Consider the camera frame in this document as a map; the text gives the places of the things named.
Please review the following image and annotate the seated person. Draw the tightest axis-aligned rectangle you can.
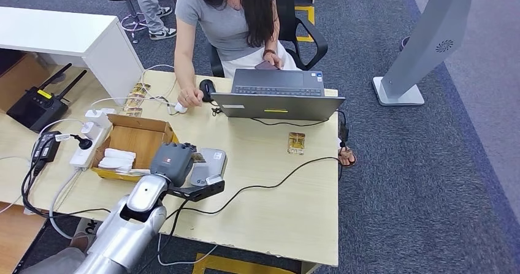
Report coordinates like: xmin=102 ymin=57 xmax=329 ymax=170
xmin=174 ymin=0 xmax=304 ymax=109

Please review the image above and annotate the long black cable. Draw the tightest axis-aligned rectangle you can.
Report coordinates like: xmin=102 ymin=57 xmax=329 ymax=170
xmin=21 ymin=156 xmax=341 ymax=220

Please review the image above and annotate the cardboard box with yellow side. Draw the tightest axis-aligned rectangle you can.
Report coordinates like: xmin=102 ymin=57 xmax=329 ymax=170
xmin=90 ymin=113 xmax=180 ymax=183

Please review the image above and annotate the person's foot in sandal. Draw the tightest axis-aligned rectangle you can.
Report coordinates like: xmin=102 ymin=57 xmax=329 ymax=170
xmin=338 ymin=146 xmax=358 ymax=168

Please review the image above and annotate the white desk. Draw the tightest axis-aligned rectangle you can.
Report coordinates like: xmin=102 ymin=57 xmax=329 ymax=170
xmin=0 ymin=6 xmax=145 ymax=104

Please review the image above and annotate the white object with black print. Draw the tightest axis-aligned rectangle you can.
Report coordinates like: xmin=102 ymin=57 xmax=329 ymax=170
xmin=69 ymin=218 xmax=102 ymax=252

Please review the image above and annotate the grey laptop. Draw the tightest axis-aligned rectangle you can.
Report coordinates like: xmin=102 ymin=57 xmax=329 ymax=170
xmin=210 ymin=68 xmax=346 ymax=121

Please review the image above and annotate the person's right hand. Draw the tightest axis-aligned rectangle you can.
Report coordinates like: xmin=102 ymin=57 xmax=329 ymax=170
xmin=177 ymin=86 xmax=204 ymax=109

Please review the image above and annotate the white hanging cable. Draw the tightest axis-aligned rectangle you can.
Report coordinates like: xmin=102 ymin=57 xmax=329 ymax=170
xmin=157 ymin=233 xmax=220 ymax=267

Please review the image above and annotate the black office chair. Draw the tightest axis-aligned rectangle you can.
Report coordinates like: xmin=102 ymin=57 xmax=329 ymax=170
xmin=208 ymin=0 xmax=328 ymax=78

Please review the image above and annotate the white charger cable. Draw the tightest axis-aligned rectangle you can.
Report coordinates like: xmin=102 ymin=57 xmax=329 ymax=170
xmin=89 ymin=64 xmax=177 ymax=115

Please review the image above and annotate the grey kiosk stand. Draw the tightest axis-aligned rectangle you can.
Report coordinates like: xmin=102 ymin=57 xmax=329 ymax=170
xmin=372 ymin=0 xmax=513 ymax=107

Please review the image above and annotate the white paper sheet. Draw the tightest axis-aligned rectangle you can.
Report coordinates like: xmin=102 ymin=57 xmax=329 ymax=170
xmin=121 ymin=167 xmax=151 ymax=177

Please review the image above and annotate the yellow table frame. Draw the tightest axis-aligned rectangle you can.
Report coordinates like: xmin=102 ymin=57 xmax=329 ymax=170
xmin=192 ymin=253 xmax=322 ymax=274

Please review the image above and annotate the black laptop power cable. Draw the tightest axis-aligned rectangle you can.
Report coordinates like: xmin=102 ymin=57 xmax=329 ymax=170
xmin=250 ymin=109 xmax=350 ymax=150

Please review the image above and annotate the black plug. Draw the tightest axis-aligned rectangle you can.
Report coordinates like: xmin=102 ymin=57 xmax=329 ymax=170
xmin=70 ymin=134 xmax=93 ymax=150

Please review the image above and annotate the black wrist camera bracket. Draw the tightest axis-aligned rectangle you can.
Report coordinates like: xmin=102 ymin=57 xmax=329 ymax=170
xmin=166 ymin=174 xmax=226 ymax=203

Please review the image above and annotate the standing person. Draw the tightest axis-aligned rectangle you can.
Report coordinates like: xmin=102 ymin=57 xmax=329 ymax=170
xmin=132 ymin=0 xmax=178 ymax=42

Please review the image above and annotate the white power strip cable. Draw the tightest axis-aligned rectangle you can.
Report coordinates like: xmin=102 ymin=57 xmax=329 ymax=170
xmin=48 ymin=168 xmax=88 ymax=240

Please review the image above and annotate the black power adapter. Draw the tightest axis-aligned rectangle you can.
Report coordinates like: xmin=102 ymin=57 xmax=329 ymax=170
xmin=30 ymin=131 xmax=63 ymax=164

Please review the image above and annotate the white plug cable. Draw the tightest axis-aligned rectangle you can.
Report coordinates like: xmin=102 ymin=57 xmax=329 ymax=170
xmin=37 ymin=118 xmax=86 ymax=143

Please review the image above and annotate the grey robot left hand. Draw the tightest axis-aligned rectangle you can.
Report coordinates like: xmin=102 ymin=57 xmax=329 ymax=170
xmin=149 ymin=142 xmax=198 ymax=188

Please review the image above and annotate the black router with antennas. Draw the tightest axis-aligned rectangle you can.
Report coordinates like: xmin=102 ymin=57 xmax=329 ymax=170
xmin=6 ymin=63 xmax=88 ymax=134

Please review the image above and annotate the black computer mouse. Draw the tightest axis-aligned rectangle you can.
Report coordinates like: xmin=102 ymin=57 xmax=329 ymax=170
xmin=199 ymin=79 xmax=216 ymax=103

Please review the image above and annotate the white power strip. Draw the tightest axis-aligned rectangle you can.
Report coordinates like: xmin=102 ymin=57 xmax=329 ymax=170
xmin=69 ymin=125 xmax=112 ymax=170

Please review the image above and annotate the person's left hand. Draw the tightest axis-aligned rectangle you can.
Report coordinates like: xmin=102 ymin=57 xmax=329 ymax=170
xmin=264 ymin=51 xmax=285 ymax=70

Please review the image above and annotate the white flat charger plug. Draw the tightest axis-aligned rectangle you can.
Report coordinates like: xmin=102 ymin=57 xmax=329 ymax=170
xmin=84 ymin=108 xmax=117 ymax=129

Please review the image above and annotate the grey card reader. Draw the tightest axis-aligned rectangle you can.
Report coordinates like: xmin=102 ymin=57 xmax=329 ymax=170
xmin=189 ymin=148 xmax=228 ymax=188

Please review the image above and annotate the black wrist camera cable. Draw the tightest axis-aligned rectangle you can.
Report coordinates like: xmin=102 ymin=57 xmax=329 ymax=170
xmin=136 ymin=199 xmax=192 ymax=274

